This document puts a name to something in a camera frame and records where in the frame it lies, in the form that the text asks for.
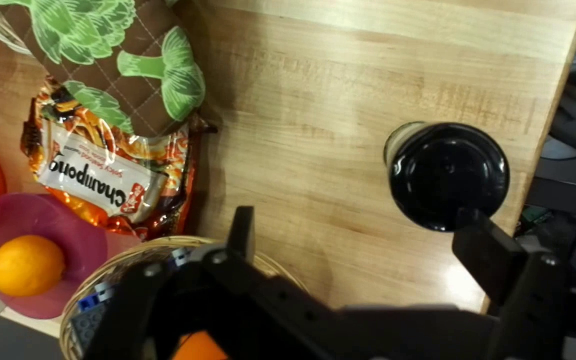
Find small orange ball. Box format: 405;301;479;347
0;235;65;298

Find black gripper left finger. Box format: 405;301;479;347
226;206;253;259

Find brown green oven mitt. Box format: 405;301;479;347
0;0;205;136

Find orange basketball toy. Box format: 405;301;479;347
171;332;228;360

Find wicker basket with toys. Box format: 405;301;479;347
57;234;303;360

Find blue grey lego toy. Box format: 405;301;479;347
59;246;190;360

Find dark spray bottle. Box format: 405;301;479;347
381;119;509;232

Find pink plastic plate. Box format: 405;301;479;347
0;191;111;319

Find orange noodle packet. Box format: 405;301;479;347
19;88;207;240

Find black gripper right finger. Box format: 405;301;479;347
452;208;527;306

